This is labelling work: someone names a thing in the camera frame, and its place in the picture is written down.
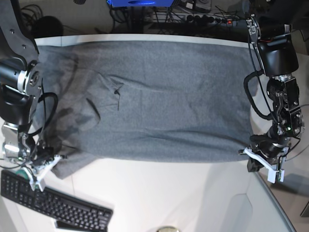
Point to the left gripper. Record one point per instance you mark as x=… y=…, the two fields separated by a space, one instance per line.
x=271 y=147

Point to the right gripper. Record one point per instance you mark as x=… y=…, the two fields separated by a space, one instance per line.
x=24 y=150

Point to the grey t-shirt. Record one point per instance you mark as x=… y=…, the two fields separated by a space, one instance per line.
x=147 y=101

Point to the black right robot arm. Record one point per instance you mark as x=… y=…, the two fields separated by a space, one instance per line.
x=21 y=90

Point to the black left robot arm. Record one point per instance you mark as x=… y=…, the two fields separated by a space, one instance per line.
x=269 y=24

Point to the green tape roll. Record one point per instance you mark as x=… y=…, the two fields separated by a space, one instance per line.
x=22 y=173

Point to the grey monitor edge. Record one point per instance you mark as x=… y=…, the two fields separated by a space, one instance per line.
x=292 y=195

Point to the black keyboard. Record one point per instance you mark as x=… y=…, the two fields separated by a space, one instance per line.
x=75 y=213

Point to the round brass object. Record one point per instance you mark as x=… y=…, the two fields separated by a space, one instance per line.
x=168 y=229

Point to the black power strip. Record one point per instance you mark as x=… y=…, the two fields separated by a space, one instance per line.
x=208 y=19

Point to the blue box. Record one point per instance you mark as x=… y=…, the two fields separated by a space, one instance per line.
x=132 y=3

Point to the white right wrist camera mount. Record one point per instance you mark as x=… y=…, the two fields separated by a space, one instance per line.
x=36 y=175

